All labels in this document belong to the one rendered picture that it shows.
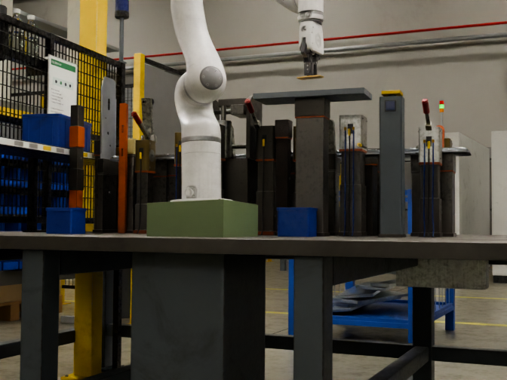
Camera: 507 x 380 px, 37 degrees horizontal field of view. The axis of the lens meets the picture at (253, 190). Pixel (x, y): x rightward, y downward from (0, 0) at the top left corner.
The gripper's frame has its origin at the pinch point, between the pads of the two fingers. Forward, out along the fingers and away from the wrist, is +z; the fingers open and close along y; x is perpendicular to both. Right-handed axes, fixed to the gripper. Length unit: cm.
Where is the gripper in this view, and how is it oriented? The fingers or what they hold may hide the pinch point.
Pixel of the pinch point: (310, 69)
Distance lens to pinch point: 252.3
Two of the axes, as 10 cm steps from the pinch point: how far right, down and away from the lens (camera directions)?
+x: -8.6, 0.2, 5.0
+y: 5.0, 0.4, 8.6
